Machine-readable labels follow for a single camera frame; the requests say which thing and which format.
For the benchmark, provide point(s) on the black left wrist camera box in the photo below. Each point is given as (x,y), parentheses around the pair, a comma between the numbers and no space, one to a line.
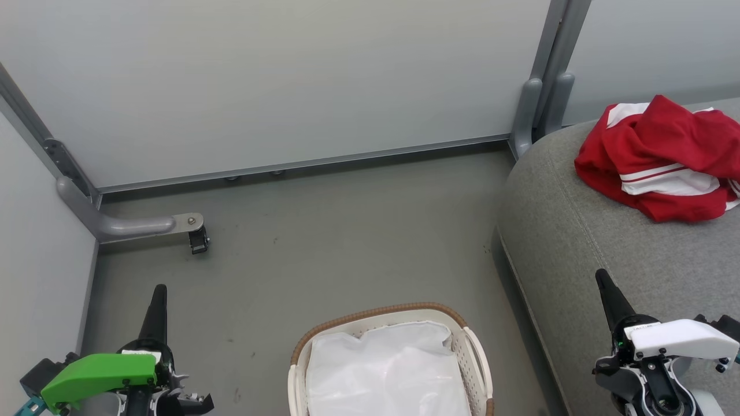
(43,372)

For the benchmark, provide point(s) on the grey fabric sofa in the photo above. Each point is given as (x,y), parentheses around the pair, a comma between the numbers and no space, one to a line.
(578,248)

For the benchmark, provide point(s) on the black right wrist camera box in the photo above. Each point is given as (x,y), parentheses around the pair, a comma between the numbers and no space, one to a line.
(720,326)

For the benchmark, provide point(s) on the small black caster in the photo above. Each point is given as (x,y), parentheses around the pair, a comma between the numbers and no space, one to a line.
(199,241)

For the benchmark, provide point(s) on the white basket liner cloth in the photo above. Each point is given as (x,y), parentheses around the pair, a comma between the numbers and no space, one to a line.
(387,370)

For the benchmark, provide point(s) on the grey tubular partition foot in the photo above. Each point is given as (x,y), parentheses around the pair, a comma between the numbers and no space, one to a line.
(121,225)

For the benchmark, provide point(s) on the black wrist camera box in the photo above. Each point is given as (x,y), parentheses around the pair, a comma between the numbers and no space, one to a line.
(720,326)
(43,372)

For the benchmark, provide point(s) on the grey partition post with brackets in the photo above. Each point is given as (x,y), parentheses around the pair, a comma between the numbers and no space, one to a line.
(549,75)

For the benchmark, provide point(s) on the grey partition corner post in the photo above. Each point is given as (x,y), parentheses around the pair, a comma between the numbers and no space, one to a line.
(40,133)

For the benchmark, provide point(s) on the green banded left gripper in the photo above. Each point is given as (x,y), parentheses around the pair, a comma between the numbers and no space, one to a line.
(98,375)

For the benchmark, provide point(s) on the white wicker-rimmed laundry basket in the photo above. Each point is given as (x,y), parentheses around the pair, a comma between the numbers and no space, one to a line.
(477,358)

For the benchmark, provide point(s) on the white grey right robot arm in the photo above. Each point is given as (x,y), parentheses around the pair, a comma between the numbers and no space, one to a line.
(708,404)

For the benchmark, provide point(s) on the red shirt with white hem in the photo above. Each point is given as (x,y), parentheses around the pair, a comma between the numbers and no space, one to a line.
(595,164)

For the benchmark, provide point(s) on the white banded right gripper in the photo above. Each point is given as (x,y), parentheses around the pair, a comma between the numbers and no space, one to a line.
(676,341)

